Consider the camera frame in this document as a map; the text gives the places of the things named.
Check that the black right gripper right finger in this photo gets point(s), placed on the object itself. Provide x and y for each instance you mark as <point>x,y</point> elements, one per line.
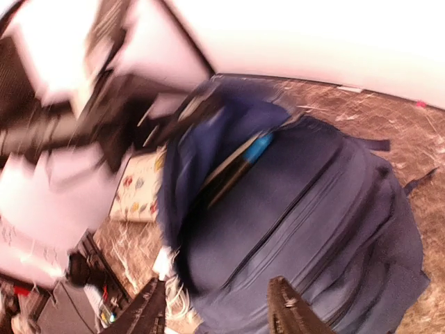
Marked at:
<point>288,313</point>

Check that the white charger with cable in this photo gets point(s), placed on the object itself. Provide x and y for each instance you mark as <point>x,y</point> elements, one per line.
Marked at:
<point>180,315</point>

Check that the black frame post left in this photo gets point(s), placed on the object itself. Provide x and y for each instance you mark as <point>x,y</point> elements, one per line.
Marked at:
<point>188,37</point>

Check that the black marker blue cap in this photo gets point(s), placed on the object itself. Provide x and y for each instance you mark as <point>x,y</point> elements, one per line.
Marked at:
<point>237,168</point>

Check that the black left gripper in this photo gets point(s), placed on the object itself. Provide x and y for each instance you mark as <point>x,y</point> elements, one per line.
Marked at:
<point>143,113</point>

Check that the navy blue student backpack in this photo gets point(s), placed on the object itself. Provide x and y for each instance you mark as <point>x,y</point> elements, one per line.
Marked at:
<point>318,207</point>

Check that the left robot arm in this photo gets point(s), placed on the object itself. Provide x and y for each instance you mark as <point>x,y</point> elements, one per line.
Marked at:
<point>83,83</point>

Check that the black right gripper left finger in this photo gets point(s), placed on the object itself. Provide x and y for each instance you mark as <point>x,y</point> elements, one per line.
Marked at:
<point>146,313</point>

